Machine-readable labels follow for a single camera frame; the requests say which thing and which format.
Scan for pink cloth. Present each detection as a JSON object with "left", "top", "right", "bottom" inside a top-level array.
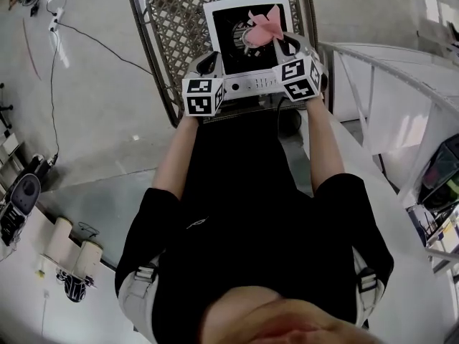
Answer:
[{"left": 242, "top": 4, "right": 286, "bottom": 48}]

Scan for black power cable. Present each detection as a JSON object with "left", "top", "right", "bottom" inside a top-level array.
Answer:
[
  {"left": 56, "top": 21, "right": 154, "bottom": 77},
  {"left": 49, "top": 30, "right": 61, "bottom": 165}
]

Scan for person's left forearm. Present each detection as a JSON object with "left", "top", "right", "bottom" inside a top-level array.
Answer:
[{"left": 151, "top": 115, "right": 201, "bottom": 203}]

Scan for person's grey backpack strap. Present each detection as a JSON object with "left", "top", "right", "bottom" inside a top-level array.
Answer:
[
  {"left": 118, "top": 256, "right": 161, "bottom": 344},
  {"left": 353, "top": 247, "right": 387, "bottom": 328}
]

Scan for white cubby cabinet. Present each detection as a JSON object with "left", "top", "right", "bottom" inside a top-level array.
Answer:
[{"left": 0, "top": 130, "right": 27, "bottom": 193}]

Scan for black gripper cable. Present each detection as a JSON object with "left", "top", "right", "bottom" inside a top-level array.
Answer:
[{"left": 275, "top": 97, "right": 288, "bottom": 136}]

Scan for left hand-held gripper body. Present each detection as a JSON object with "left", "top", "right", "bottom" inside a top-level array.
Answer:
[{"left": 181, "top": 77, "right": 225, "bottom": 117}]

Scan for brown lattice metal table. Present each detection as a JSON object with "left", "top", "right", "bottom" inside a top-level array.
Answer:
[{"left": 128, "top": 0, "right": 321, "bottom": 128}]

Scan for white portable gas stove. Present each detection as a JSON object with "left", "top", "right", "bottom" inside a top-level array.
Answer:
[{"left": 202, "top": 0, "right": 297, "bottom": 102}]

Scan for black glossy appliance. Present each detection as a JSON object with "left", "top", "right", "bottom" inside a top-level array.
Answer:
[{"left": 417, "top": 133, "right": 459, "bottom": 211}]

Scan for black office chair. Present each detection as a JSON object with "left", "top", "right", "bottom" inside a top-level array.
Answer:
[{"left": 0, "top": 82, "right": 15, "bottom": 129}]

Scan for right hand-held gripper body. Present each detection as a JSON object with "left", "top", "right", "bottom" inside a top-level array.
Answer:
[{"left": 272, "top": 47, "right": 329, "bottom": 102}]

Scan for person's black trousers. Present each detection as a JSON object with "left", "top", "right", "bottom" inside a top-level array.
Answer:
[{"left": 179, "top": 109, "right": 316, "bottom": 200}]

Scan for cream paper roll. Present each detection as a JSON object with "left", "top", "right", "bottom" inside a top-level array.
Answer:
[
  {"left": 72, "top": 239, "right": 105, "bottom": 283},
  {"left": 45, "top": 216, "right": 73, "bottom": 264}
]

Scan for person's right forearm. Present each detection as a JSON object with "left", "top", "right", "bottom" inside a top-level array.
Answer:
[{"left": 304, "top": 96, "right": 348, "bottom": 197}]

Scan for person's black shirt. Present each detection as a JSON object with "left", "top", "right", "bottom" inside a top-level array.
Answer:
[{"left": 114, "top": 172, "right": 395, "bottom": 344}]

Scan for black striped bag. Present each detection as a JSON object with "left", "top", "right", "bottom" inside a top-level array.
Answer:
[{"left": 63, "top": 275, "right": 87, "bottom": 303}]

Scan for person's chin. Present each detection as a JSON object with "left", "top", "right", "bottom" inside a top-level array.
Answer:
[{"left": 204, "top": 287, "right": 381, "bottom": 344}]

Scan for white power strip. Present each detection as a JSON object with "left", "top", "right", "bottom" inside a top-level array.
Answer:
[{"left": 47, "top": 6, "right": 66, "bottom": 32}]

